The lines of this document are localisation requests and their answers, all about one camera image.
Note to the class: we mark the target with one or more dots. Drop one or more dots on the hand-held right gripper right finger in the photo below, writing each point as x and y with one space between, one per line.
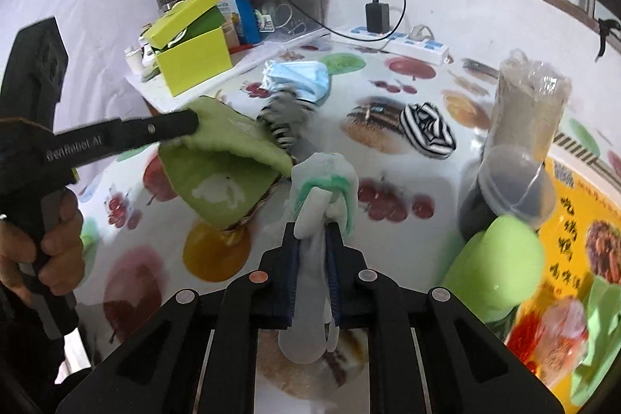
333 271

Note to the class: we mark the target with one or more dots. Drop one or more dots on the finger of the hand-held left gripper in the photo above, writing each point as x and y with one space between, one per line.
160 127

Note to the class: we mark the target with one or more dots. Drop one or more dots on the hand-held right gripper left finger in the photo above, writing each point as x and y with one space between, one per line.
291 271

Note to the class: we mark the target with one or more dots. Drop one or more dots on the green plush cloth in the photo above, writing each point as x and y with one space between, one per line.
228 171

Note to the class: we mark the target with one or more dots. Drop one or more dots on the white sock green trim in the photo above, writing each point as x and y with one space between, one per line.
320 186

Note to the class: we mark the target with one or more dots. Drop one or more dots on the blue face mask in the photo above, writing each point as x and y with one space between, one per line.
296 77

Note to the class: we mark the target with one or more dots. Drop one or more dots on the black white striped sock ball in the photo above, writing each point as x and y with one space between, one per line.
427 130

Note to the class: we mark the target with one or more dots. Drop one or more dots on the striped cardboard box yellow lining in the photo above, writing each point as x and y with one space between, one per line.
572 220

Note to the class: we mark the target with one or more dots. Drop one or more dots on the person's left hand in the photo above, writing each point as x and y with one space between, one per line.
65 244

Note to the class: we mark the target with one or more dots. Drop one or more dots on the white shelf board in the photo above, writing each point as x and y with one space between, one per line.
145 89

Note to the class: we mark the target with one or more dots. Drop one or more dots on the white bottle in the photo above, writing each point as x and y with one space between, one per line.
132 60

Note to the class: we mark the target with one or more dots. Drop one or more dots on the lime green box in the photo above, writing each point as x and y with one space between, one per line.
194 50

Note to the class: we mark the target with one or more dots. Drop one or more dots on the black white striped sock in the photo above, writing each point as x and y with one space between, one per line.
286 118

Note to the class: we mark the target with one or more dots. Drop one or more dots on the blue carton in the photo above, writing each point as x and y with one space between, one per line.
242 21

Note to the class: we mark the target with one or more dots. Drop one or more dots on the light green plastic jar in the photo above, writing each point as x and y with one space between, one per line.
495 268

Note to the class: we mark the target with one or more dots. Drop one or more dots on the clear lidded plastic container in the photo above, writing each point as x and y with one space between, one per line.
514 186

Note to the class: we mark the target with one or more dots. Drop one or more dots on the white power strip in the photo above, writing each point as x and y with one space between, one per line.
402 43

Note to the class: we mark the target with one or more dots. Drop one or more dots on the black charger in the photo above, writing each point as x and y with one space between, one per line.
377 16

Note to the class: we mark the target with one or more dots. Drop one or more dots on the bag of paper cups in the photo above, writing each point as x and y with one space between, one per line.
529 103

